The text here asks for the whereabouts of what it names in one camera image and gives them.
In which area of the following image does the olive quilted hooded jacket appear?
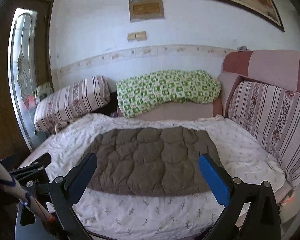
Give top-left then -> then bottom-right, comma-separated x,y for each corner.
86,126 -> 222,197

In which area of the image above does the white patterned sleeve forearm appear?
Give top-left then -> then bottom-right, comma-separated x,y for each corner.
0,163 -> 56,223

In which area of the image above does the striped floral pillow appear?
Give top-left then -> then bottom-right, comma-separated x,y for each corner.
34,75 -> 110,132

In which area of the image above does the small floral cushion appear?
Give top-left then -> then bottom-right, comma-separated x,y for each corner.
34,82 -> 53,105

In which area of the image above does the striped floral side cushion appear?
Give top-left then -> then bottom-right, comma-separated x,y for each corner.
228,81 -> 300,187

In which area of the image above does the green white checked pillow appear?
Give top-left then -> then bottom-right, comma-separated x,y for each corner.
116,69 -> 222,118

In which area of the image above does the stained glass door panel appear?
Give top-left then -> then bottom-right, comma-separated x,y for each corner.
7,8 -> 47,152

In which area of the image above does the pink bed sheet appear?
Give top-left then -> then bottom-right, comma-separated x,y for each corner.
117,96 -> 224,123

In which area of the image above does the beige wall switch plate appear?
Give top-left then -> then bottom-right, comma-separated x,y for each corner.
127,31 -> 147,42

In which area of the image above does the wooden wall panel box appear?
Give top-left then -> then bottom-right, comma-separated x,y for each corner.
129,0 -> 165,23

